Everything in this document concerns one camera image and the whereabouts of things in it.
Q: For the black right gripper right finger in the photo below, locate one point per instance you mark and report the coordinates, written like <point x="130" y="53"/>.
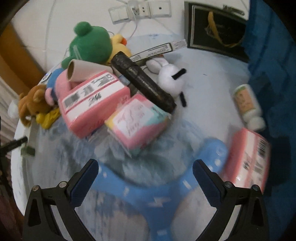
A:
<point x="251" y="222"/>

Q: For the cardboard tube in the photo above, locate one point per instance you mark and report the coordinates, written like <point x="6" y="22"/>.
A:
<point x="79" y="70"/>

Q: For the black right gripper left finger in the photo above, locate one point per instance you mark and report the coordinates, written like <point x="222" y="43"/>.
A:
<point x="39" y="222"/>

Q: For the white wall socket panel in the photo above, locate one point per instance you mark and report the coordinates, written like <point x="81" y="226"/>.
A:
<point x="137" y="10"/>

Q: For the long white medicine box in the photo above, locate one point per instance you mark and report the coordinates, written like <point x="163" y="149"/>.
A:
<point x="159" y="50"/>

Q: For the black picture frame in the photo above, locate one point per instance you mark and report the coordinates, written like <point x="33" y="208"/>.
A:
<point x="211" y="29"/>

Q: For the pink pig plush blue shirt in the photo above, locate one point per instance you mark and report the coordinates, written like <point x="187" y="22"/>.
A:
<point x="50" y="95"/>

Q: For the white rabbit plush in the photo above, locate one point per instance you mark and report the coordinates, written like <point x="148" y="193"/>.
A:
<point x="170" y="77"/>

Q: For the brown bear plush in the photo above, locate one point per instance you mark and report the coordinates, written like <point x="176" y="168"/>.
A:
<point x="32" y="104"/>

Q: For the small white pill bottle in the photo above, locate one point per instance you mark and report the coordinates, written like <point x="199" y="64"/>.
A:
<point x="249" y="108"/>

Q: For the blue plastic storage crate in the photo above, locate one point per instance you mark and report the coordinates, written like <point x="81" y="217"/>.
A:
<point x="271" y="51"/>

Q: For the black cylinder roll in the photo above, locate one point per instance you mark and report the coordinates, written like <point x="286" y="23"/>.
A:
<point x="140" y="80"/>

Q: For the yellow duck plush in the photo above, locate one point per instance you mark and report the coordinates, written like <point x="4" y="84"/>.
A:
<point x="118" y="45"/>

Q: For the pink notebook pack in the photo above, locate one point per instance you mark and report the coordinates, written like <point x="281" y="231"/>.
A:
<point x="137" y="123"/>

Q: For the blue boomerang toy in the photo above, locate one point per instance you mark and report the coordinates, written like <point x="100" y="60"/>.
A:
<point x="120" y="210"/>

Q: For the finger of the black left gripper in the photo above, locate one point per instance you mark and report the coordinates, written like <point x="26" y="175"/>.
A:
<point x="8" y="147"/>

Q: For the green frog plush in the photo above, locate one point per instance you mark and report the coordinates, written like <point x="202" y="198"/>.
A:
<point x="91" y="44"/>

